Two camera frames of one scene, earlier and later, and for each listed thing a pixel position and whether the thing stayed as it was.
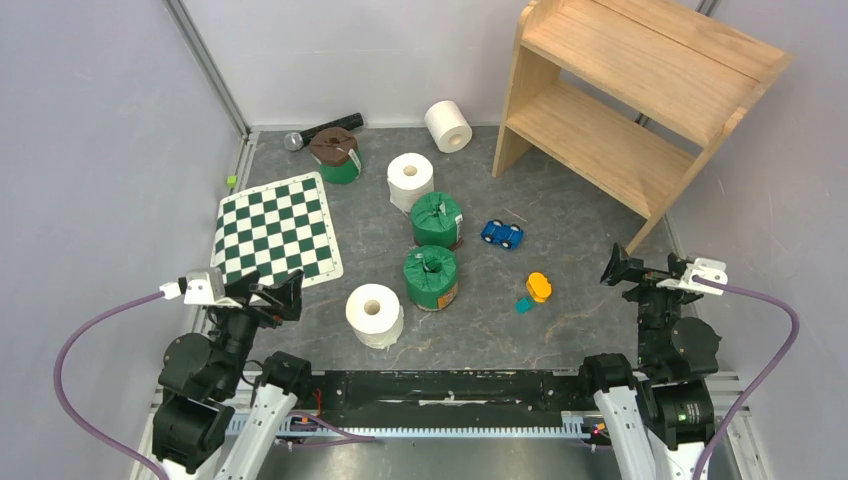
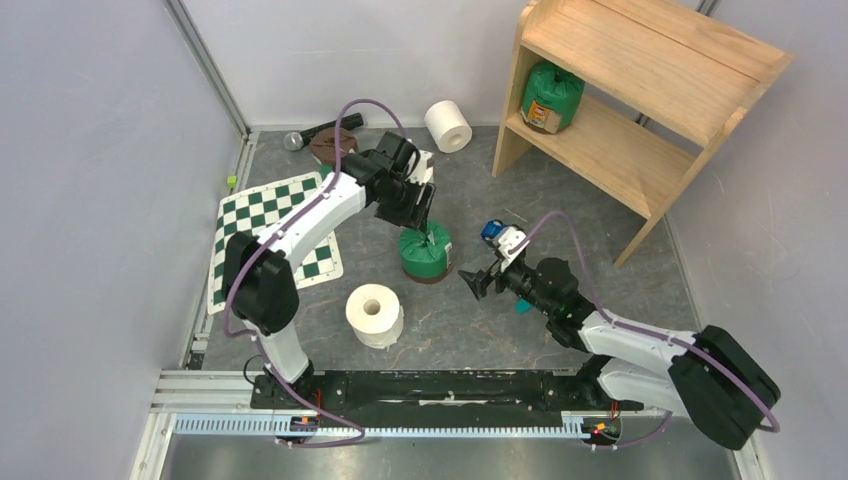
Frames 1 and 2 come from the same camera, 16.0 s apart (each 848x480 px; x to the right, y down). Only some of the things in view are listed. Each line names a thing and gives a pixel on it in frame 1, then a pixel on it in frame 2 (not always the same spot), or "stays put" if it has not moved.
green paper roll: [431, 277] -> [553, 97]
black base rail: [450, 398] stays put
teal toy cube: [524, 304] stays put
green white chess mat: [275, 230] stays put
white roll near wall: [447, 127] stays put
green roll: [437, 220] -> [425, 255]
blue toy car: [509, 236] stays put
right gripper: [645, 277] -> [495, 281]
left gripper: [287, 293] -> [412, 215]
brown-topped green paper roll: [337, 152] stays put
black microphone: [297, 140] stays put
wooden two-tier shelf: [693, 76] stays put
